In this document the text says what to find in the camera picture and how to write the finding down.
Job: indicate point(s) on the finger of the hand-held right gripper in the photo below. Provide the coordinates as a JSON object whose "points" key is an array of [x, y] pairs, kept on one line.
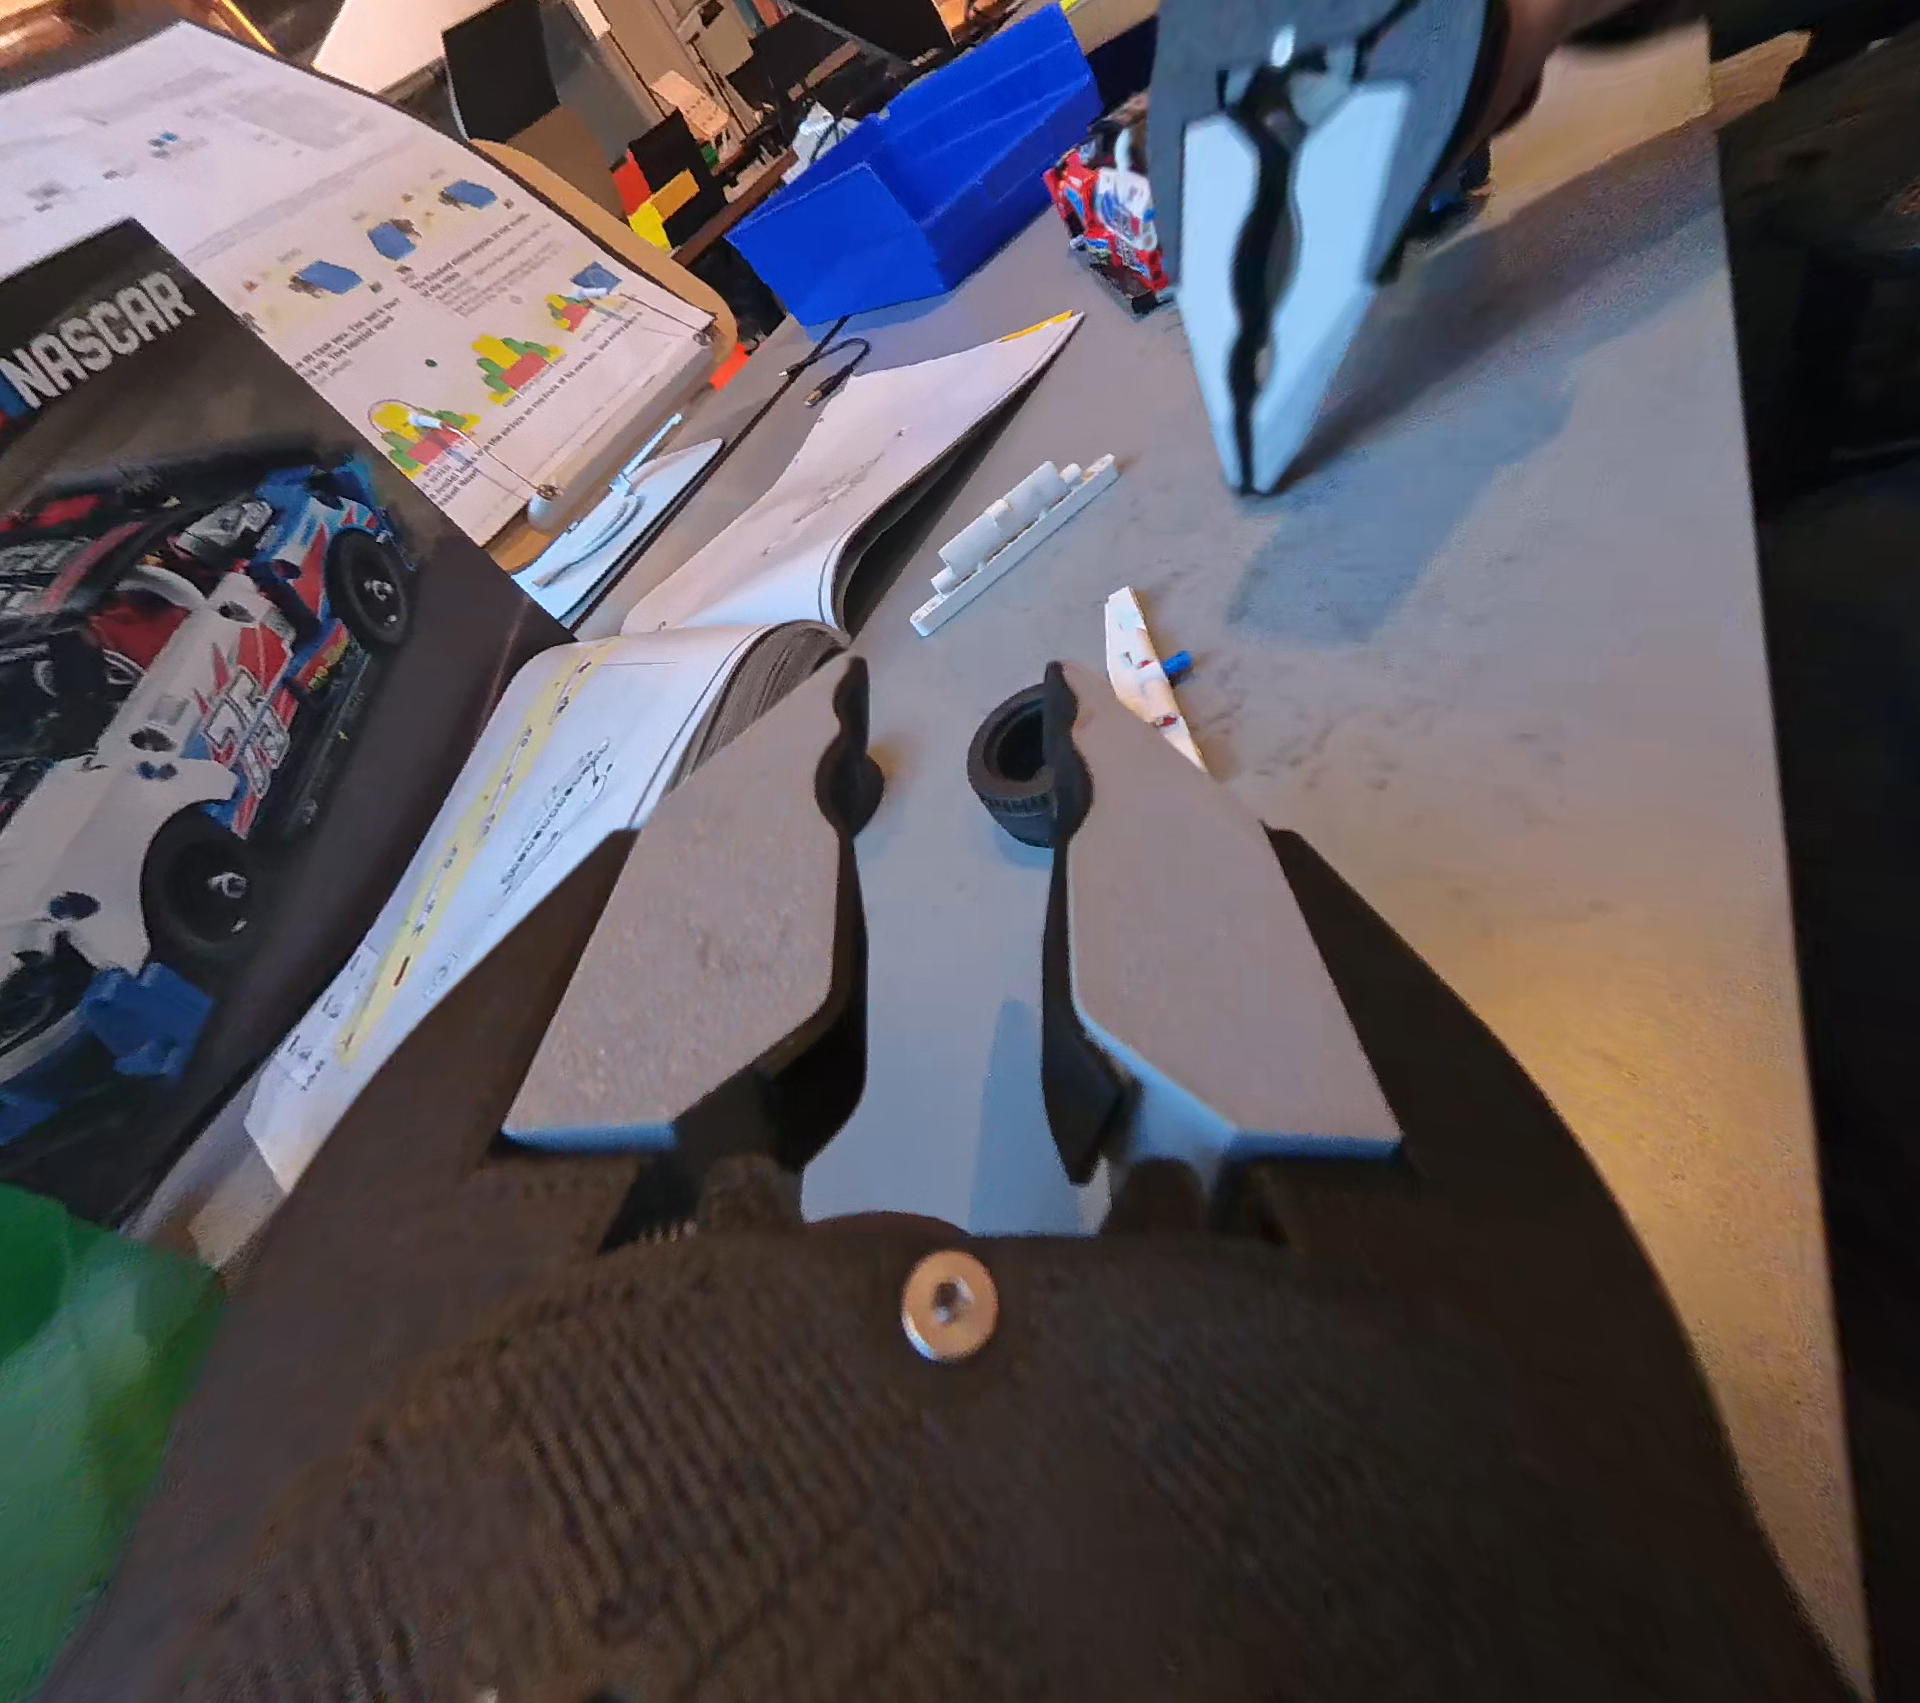
{"points": [[1214, 233], [1334, 233]]}

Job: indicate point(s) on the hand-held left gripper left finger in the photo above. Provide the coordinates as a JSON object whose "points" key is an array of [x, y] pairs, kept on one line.
{"points": [[705, 968]]}

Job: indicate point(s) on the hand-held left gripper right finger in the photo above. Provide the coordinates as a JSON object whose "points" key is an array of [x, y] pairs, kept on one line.
{"points": [[1214, 984]]}

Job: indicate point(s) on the black rubber toy tyre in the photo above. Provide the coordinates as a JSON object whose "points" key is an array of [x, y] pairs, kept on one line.
{"points": [[1012, 788]]}

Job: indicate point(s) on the long white pointed panel piece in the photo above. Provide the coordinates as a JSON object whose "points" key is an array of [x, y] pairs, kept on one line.
{"points": [[1141, 668]]}

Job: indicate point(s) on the grey desk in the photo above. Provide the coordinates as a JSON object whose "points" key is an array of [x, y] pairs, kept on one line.
{"points": [[1501, 758]]}

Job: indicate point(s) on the red white toy car model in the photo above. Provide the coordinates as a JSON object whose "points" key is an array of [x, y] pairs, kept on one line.
{"points": [[1110, 219]]}

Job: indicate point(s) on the blue plastic bin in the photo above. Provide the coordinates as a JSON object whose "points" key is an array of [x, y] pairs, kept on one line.
{"points": [[931, 173]]}

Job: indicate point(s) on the open instruction booklet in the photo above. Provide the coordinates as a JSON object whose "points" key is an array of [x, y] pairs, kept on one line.
{"points": [[901, 429]]}

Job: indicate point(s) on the white beam with cylinders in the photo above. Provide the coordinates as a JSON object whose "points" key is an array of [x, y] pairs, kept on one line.
{"points": [[1004, 549]]}

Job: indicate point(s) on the white flat pad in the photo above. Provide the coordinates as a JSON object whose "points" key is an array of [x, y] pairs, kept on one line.
{"points": [[630, 503]]}

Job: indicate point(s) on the small red box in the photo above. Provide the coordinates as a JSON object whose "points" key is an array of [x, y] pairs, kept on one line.
{"points": [[728, 369]]}

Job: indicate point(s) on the yellow red black block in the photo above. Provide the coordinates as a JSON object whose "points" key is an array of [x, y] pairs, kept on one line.
{"points": [[669, 189]]}

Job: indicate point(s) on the instruction sheet on stand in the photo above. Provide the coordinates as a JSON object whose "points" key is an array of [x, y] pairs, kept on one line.
{"points": [[630, 233]]}

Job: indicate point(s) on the toy car set box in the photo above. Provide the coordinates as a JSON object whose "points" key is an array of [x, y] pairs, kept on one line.
{"points": [[150, 684]]}

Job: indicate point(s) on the person's black garment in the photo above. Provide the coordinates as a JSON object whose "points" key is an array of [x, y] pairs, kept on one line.
{"points": [[1844, 834]]}

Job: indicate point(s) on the green plastic bin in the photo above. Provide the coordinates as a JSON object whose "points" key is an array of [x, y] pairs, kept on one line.
{"points": [[74, 1434]]}

